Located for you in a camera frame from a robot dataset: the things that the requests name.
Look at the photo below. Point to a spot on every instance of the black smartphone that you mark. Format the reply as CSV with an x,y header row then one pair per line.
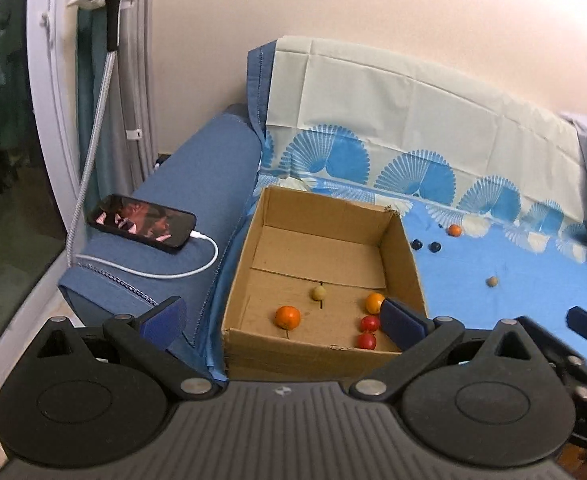
x,y
143,222

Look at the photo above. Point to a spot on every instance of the blue bolster pillow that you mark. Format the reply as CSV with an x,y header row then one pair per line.
x,y
198,170

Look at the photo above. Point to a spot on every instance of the white door frame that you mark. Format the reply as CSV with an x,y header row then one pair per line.
x,y
53,110

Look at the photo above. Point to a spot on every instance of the red cherry tomato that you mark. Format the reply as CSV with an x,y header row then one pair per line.
x,y
367,341
371,323

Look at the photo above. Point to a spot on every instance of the fan-patterned blue sheet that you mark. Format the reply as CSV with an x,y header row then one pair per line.
x,y
398,110

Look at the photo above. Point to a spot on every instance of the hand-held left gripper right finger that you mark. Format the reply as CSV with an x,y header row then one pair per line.
x,y
401,322

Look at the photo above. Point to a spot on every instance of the small orange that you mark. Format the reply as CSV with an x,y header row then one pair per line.
x,y
287,317
454,230
375,302

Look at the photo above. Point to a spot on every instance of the small beige ball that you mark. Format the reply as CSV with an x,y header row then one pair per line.
x,y
318,293
492,281

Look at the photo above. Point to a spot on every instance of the brown cardboard box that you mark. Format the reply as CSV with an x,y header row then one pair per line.
x,y
313,240

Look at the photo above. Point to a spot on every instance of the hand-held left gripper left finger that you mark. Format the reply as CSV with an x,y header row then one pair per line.
x,y
166,317

